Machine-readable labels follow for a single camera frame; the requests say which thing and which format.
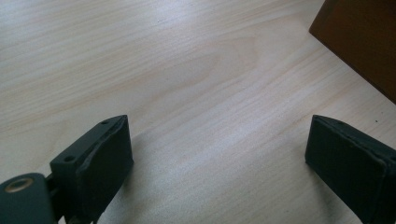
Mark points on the brown wooden box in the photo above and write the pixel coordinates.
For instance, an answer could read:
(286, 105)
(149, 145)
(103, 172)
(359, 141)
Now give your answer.
(364, 37)

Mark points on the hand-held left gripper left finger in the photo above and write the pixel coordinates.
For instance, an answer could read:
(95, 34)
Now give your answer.
(93, 168)

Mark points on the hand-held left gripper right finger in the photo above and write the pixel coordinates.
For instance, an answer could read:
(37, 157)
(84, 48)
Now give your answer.
(351, 165)

